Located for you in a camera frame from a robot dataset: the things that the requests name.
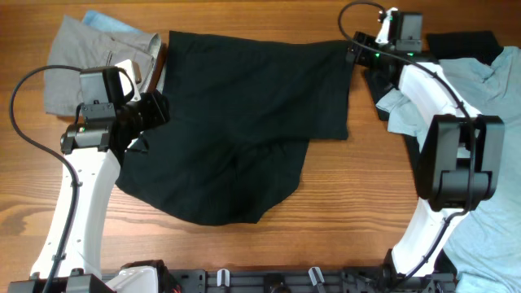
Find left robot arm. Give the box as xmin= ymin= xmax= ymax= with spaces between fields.
xmin=8 ymin=66 xmax=173 ymax=292

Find light blue folded garment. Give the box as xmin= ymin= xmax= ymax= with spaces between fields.
xmin=82 ymin=11 xmax=142 ymax=33

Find light teal t-shirt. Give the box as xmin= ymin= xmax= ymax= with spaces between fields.
xmin=374 ymin=45 xmax=521 ymax=293

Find black garment under pile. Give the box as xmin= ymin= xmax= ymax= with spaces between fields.
xmin=365 ymin=31 xmax=517 ymax=167

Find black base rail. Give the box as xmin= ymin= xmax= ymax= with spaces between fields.
xmin=101 ymin=266 xmax=457 ymax=293

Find folded grey shorts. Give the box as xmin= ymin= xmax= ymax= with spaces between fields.
xmin=44 ymin=15 xmax=162 ymax=116

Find black shorts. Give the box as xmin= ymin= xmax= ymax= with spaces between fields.
xmin=116 ymin=31 xmax=353 ymax=225

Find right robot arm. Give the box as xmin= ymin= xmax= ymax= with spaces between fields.
xmin=348 ymin=5 xmax=505 ymax=287

